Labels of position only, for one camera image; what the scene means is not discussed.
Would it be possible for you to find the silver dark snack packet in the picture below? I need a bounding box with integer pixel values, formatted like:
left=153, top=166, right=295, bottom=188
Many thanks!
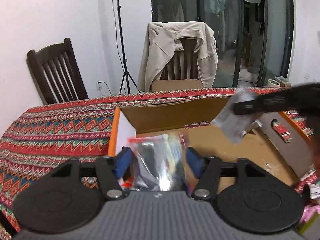
left=128, top=133, right=186, bottom=192

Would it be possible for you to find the grey silver snack packet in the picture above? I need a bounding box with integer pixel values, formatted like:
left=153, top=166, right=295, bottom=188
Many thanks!
left=211, top=88, right=263, bottom=144

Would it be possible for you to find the orange cardboard snack box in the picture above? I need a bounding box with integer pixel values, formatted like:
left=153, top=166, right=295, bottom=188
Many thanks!
left=107, top=96, right=312, bottom=185

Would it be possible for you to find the colourful patterned tablecloth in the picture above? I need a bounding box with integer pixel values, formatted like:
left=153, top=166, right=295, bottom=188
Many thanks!
left=1, top=88, right=301, bottom=239

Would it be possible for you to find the black light stand tripod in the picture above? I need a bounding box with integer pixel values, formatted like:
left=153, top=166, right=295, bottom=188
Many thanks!
left=117, top=0, right=140, bottom=94

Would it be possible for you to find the wooden chair with jacket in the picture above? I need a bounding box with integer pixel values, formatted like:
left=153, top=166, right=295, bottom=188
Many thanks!
left=150, top=39, right=204, bottom=92

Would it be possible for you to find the glass sliding door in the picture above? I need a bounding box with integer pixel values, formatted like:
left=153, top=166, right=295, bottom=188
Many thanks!
left=151, top=0, right=294, bottom=87

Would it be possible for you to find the dark wooden chair left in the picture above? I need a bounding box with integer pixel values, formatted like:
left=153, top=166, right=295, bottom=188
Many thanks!
left=27, top=37, right=88, bottom=104

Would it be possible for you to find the beige jacket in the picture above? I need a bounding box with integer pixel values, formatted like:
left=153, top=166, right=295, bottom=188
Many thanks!
left=137, top=21, right=218, bottom=92

